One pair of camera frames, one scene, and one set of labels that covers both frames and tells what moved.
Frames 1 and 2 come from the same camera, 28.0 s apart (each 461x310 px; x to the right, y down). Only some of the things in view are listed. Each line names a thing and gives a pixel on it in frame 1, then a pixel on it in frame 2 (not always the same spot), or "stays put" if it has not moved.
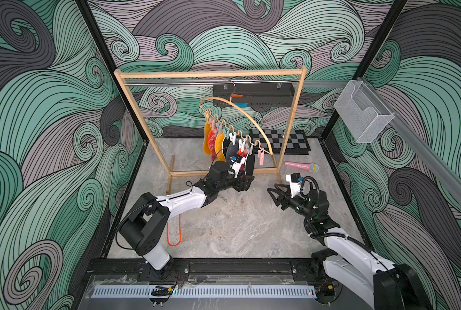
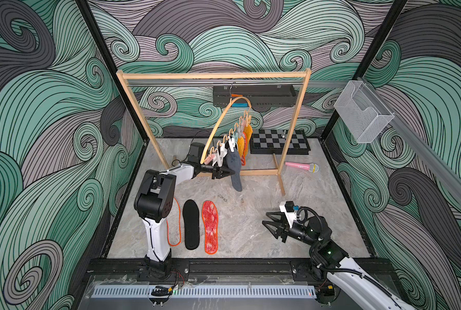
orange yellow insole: (206, 148) → (248, 130)
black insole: (250, 165) → (191, 214)
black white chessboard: (297, 143) stays put
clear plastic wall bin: (361, 112) stays put
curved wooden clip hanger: (237, 132) → (215, 123)
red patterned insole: (211, 144) → (210, 215)
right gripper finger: (281, 195) → (276, 230)
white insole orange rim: (174, 230) stays put
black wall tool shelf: (254, 94) stays put
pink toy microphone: (311, 166) stays put
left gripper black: (240, 185) → (216, 174)
